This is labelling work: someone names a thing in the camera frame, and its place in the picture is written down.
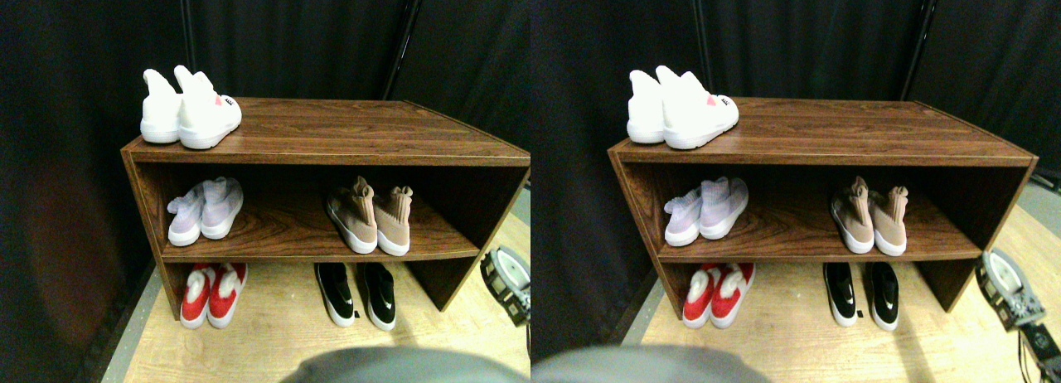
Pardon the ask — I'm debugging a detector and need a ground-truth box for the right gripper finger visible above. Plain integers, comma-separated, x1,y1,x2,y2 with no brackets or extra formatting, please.
975,249,1047,332
479,245,531,327

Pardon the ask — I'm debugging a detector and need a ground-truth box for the beige shoe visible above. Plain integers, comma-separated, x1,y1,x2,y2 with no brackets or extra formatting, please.
373,185,414,257
325,177,379,255
831,177,875,255
869,186,909,257

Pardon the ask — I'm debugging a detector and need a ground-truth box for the black shoe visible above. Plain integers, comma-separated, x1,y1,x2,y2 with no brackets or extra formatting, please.
823,263,858,327
866,262,900,332
358,263,397,332
315,263,357,327

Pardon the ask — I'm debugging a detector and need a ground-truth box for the lilac shoe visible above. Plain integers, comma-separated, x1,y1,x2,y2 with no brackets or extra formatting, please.
699,177,749,240
201,177,245,240
664,189,704,247
167,186,206,247

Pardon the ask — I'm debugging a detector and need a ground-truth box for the brown shoe rack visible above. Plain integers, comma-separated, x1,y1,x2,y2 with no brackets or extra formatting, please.
121,97,531,320
608,97,1039,320

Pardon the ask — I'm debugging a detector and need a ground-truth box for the white shoe with red mark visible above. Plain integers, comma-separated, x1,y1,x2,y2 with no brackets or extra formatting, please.
655,65,740,150
173,65,243,150

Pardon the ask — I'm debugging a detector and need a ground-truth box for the curtain stand pole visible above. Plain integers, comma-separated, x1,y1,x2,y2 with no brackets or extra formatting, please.
383,0,427,100
178,0,200,73
899,0,943,100

